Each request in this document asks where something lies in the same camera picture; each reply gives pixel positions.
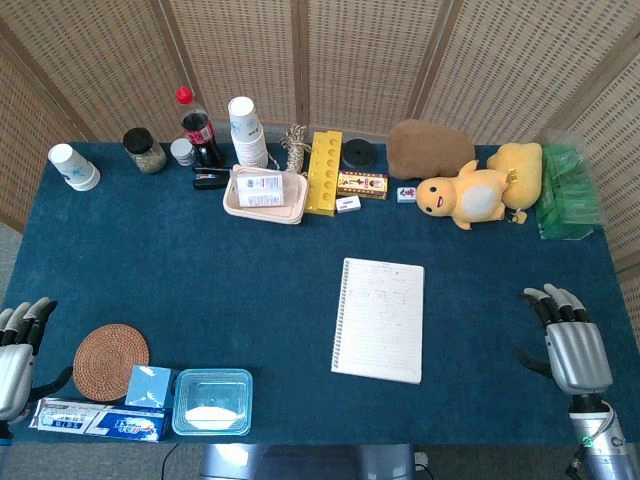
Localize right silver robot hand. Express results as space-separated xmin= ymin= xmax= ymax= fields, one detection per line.
xmin=514 ymin=283 xmax=614 ymax=414

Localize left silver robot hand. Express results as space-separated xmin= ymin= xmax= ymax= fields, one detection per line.
xmin=0 ymin=296 xmax=74 ymax=437

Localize white spiral notebook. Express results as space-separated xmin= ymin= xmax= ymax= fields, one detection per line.
xmin=330 ymin=257 xmax=425 ymax=385

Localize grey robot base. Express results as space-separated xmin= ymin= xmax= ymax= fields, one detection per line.
xmin=199 ymin=442 xmax=417 ymax=480

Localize round woven rattan coaster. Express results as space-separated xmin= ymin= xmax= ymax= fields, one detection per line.
xmin=72 ymin=323 xmax=151 ymax=403

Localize blue white toothpaste box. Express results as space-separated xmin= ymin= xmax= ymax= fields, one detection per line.
xmin=29 ymin=397 xmax=174 ymax=444

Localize light blue sticky note pad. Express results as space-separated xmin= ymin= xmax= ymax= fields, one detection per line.
xmin=124 ymin=364 xmax=173 ymax=409

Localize green clear plastic packets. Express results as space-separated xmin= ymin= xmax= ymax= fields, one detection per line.
xmin=535 ymin=130 xmax=605 ymax=241

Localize yellow plush pillow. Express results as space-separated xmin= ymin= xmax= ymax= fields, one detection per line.
xmin=486 ymin=142 xmax=544 ymax=225

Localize yellow duck plush toy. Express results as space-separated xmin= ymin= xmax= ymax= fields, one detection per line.
xmin=415 ymin=159 xmax=512 ymax=231

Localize single white paper cup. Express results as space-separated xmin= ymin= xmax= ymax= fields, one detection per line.
xmin=47 ymin=143 xmax=102 ymax=192

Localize clear plastic food container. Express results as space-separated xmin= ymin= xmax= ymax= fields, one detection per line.
xmin=171 ymin=368 xmax=254 ymax=437

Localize glass jar with black lid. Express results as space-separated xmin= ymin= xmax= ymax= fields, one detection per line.
xmin=122 ymin=127 xmax=168 ymax=175

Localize blue felt table cover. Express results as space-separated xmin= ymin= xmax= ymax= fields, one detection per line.
xmin=9 ymin=141 xmax=632 ymax=447

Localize brown plush toy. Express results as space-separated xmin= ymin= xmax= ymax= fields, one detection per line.
xmin=387 ymin=118 xmax=477 ymax=180

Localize black stapler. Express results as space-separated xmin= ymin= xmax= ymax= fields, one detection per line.
xmin=192 ymin=166 xmax=234 ymax=192

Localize red gold patterned box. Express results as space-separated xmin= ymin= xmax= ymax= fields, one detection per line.
xmin=336 ymin=169 xmax=390 ymax=201

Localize black round disc weight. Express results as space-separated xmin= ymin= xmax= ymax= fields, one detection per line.
xmin=342 ymin=138 xmax=377 ymax=168

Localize cola bottle with red cap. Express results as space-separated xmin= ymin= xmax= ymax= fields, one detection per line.
xmin=175 ymin=86 xmax=225 ymax=169

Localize white medicine box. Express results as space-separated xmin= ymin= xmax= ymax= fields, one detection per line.
xmin=235 ymin=172 xmax=287 ymax=208

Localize yellow block with holes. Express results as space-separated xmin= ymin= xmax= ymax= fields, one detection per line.
xmin=303 ymin=130 xmax=345 ymax=217

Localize beige plastic tray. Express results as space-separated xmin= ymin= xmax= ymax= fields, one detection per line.
xmin=222 ymin=164 xmax=310 ymax=226

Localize tall stack of paper cups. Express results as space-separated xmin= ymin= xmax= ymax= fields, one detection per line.
xmin=227 ymin=96 xmax=270 ymax=169

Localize woven folding screen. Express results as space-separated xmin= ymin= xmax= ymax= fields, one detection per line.
xmin=0 ymin=0 xmax=640 ymax=354

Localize black cable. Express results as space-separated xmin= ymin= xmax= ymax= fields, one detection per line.
xmin=161 ymin=442 xmax=180 ymax=480

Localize bundle of twine rope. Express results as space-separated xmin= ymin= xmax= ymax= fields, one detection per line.
xmin=269 ymin=123 xmax=310 ymax=176

